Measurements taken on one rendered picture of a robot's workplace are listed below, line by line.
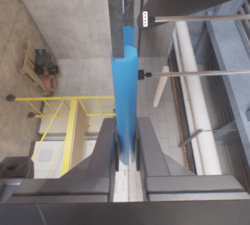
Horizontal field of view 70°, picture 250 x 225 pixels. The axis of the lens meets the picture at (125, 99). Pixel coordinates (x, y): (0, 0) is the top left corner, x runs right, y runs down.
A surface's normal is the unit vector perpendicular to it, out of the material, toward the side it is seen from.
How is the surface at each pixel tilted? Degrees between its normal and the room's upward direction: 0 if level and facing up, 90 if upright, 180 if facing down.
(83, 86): 90
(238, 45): 90
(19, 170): 90
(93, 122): 90
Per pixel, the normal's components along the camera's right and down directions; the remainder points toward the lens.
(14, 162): -0.03, -0.75
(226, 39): -0.02, -0.44
